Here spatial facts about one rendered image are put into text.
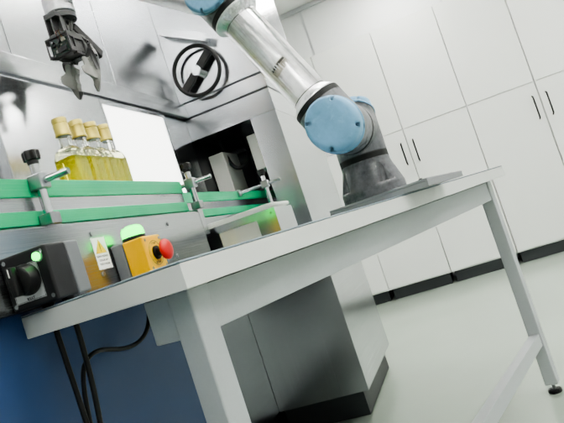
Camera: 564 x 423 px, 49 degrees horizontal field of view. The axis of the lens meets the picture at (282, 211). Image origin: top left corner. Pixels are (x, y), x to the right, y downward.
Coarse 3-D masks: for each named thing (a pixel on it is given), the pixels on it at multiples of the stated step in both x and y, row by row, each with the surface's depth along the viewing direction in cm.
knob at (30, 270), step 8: (24, 264) 85; (8, 272) 83; (16, 272) 83; (24, 272) 83; (32, 272) 84; (8, 280) 83; (16, 280) 83; (24, 280) 83; (32, 280) 84; (40, 280) 85; (8, 288) 84; (16, 288) 82; (24, 288) 83; (32, 288) 84; (16, 296) 82
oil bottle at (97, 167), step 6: (84, 150) 142; (90, 150) 143; (96, 150) 145; (90, 156) 142; (96, 156) 144; (90, 162) 142; (96, 162) 143; (102, 162) 146; (96, 168) 143; (102, 168) 145; (96, 174) 142; (102, 174) 144
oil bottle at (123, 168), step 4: (112, 152) 154; (116, 152) 154; (120, 152) 156; (116, 156) 153; (120, 156) 155; (124, 156) 157; (116, 160) 153; (120, 160) 155; (124, 160) 156; (120, 164) 154; (124, 164) 156; (120, 168) 153; (124, 168) 155; (128, 168) 157; (120, 172) 153; (124, 172) 155; (128, 172) 157; (124, 176) 154; (128, 176) 156
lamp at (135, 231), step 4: (136, 224) 117; (124, 228) 115; (128, 228) 115; (132, 228) 115; (136, 228) 115; (140, 228) 116; (124, 232) 115; (128, 232) 115; (132, 232) 115; (136, 232) 115; (140, 232) 116; (124, 236) 115; (128, 236) 115; (132, 236) 115; (136, 236) 115; (140, 236) 115; (124, 240) 115; (128, 240) 115
